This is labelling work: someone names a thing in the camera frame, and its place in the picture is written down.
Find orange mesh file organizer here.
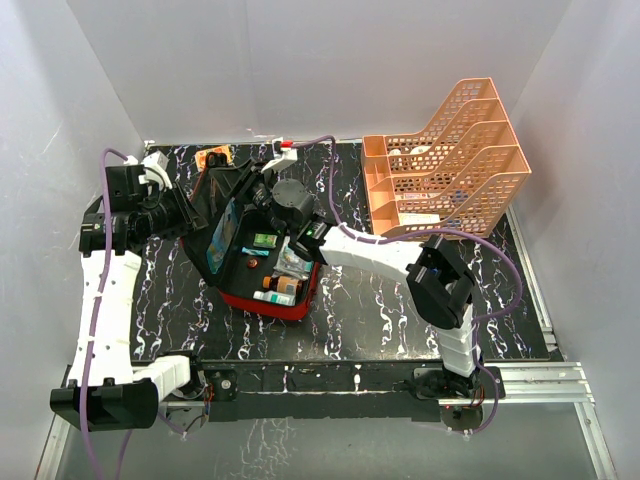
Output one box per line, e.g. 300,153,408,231
361,77,531,238

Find black handled scissors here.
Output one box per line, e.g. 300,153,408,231
205,151,227,168

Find brown medicine bottle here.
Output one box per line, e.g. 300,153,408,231
262,275,303,296

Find orange snack packet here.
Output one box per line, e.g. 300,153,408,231
195,145,234,171

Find green wind oil box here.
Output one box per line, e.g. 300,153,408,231
253,233,278,249

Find small teal packet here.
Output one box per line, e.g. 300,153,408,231
241,247,270,257

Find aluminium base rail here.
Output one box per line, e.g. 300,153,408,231
34,362,619,480

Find white green pill bottle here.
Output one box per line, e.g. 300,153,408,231
253,291,296,307

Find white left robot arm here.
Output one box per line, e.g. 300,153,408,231
49,152,207,432

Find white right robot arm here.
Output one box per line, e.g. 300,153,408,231
202,138,482,397

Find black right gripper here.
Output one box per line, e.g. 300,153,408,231
212,160,291,239

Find teal round tape packet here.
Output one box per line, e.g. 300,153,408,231
274,236,314,281

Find red black medicine case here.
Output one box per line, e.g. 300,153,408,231
181,161,321,321

